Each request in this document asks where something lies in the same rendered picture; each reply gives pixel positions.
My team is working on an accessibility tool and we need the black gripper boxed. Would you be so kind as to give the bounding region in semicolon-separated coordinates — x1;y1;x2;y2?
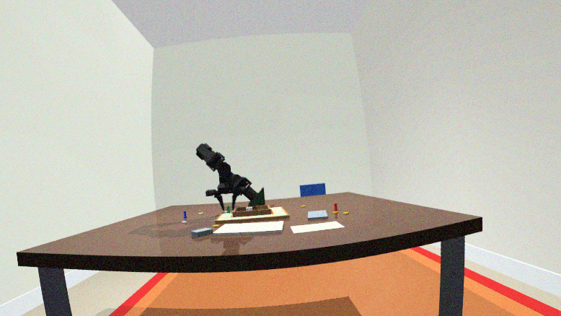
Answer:
206;176;247;211

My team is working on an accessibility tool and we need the white rectangular tile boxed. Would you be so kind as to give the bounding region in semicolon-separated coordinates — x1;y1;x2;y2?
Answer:
291;221;344;234

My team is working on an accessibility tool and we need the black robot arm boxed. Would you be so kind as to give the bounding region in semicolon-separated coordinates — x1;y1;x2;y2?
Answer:
196;144;257;202

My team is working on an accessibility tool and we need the white sheet of paper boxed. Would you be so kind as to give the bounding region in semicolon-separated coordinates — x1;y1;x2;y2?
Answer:
213;221;284;236

